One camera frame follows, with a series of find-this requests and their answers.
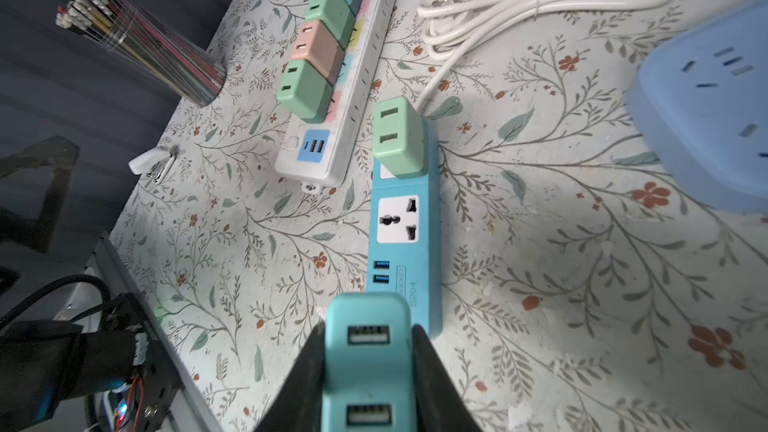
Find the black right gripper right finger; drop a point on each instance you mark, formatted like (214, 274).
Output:
(439, 407)

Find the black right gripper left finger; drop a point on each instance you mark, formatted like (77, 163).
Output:
(297, 407)

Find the teal power strip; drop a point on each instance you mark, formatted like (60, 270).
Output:
(404, 253)

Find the white multicolour power strip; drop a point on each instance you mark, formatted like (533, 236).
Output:
(318, 154)

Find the green plug cube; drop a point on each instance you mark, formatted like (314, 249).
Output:
(304, 92)
(335, 15)
(399, 139)

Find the pink plug cube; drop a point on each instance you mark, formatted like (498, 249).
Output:
(315, 44)

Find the blue square power socket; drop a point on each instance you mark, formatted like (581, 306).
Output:
(700, 102)

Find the clear cup of pencils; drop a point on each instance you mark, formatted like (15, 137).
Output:
(125, 29)

